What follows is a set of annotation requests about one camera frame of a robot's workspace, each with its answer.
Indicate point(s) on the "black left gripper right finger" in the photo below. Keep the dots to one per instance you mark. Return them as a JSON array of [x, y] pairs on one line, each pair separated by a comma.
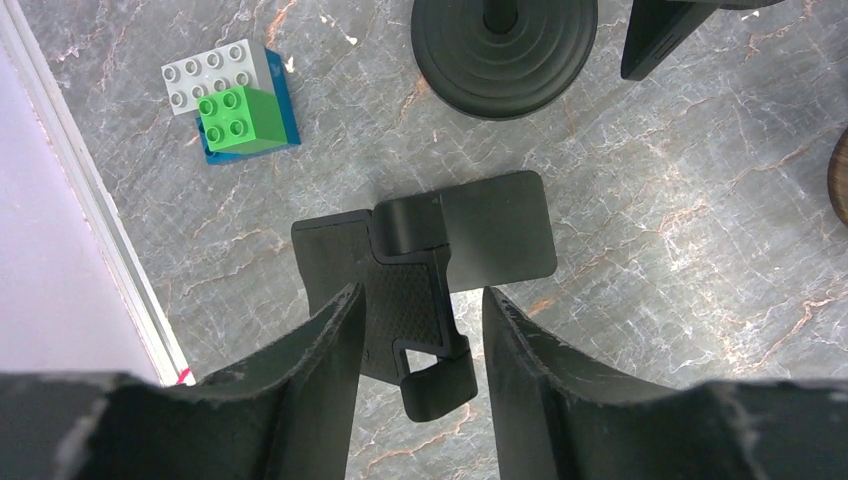
[[560, 414]]

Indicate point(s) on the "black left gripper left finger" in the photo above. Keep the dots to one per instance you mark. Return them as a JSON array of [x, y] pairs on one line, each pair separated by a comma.
[[283, 412]]

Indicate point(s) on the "black front phone stand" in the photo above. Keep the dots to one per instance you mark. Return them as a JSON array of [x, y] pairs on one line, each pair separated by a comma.
[[501, 60]]

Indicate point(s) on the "dark grey phone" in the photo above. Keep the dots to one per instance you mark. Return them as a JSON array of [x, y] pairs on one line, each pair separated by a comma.
[[657, 27]]

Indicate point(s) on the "black folding desk stand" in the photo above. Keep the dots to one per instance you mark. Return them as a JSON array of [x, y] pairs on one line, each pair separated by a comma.
[[410, 254]]

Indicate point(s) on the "green blue toy bricks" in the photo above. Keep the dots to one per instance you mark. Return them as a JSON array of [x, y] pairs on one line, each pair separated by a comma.
[[239, 98]]

